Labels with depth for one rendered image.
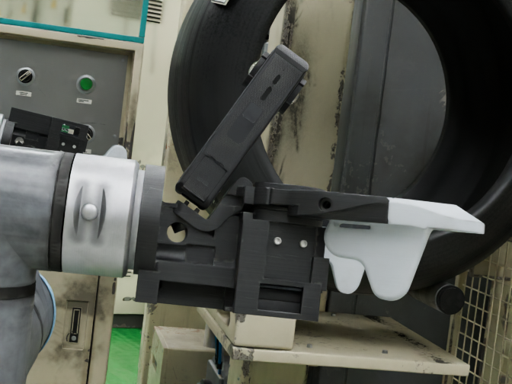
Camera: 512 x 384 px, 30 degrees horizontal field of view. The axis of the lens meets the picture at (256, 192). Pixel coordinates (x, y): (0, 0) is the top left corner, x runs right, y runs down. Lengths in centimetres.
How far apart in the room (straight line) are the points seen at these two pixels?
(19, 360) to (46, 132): 82
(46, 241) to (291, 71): 18
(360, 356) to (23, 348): 89
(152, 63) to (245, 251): 466
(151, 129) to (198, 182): 464
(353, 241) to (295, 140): 119
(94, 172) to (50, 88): 140
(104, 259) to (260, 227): 10
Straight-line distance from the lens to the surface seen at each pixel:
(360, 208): 56
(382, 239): 57
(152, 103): 522
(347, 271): 68
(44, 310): 73
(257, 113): 59
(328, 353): 144
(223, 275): 59
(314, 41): 177
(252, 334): 139
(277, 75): 60
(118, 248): 58
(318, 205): 56
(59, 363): 199
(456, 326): 191
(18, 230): 58
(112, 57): 198
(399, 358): 147
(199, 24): 136
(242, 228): 57
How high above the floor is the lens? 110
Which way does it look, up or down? 3 degrees down
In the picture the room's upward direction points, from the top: 7 degrees clockwise
